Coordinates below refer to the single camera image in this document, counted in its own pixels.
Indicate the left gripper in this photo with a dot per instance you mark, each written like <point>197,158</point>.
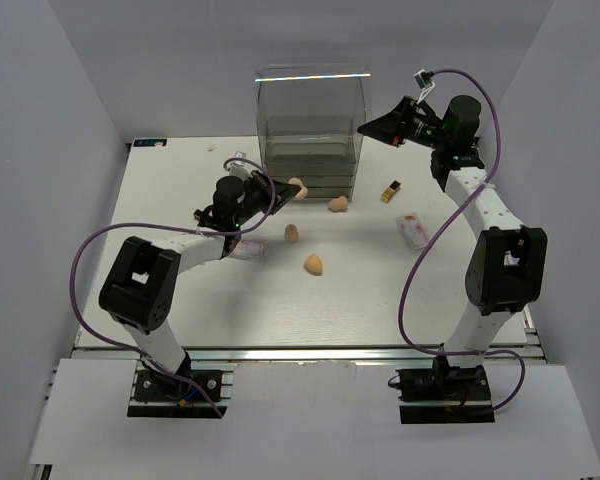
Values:
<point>263,184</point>

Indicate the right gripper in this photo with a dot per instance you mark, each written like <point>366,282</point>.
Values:
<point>390,127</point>

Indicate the beige gourd sponge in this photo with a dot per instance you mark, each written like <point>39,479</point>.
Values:
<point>291,233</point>

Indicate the pink packet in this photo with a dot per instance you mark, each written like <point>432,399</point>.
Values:
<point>247,249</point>
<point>412,232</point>

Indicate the orange teardrop sponge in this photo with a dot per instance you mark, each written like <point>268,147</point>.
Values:
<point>313,265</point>

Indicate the clear acrylic drawer organizer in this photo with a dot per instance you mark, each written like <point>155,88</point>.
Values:
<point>307,124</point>

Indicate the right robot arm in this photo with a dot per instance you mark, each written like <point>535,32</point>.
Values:
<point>506,268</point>

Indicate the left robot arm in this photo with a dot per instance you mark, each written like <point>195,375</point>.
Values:
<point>140,286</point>

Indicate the gold lipstick right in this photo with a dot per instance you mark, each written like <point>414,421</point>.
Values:
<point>390,191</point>

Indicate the blue label left corner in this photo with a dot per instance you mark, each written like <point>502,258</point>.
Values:
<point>149,143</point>

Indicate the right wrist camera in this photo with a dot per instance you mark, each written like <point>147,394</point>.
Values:
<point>424,80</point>

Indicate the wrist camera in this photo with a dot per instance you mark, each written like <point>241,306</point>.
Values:
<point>237,166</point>
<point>424,80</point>

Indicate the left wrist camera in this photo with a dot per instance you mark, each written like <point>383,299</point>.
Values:
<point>237,166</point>

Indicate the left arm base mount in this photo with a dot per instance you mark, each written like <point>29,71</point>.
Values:
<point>153,395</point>

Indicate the aluminium rail frame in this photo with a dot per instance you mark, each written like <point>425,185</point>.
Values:
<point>268,329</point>

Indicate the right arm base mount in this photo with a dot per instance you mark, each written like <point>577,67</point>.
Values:
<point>424,400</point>

